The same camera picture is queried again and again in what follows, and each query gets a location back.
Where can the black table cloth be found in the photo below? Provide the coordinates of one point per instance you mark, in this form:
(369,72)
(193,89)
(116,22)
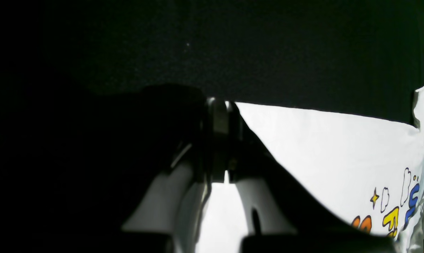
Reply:
(75,131)

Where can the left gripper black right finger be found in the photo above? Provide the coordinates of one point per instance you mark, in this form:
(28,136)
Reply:
(252,169)

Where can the white printed t-shirt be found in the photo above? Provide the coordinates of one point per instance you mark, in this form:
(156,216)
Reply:
(353,165)

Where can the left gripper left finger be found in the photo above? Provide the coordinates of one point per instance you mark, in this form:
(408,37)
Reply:
(174,202)

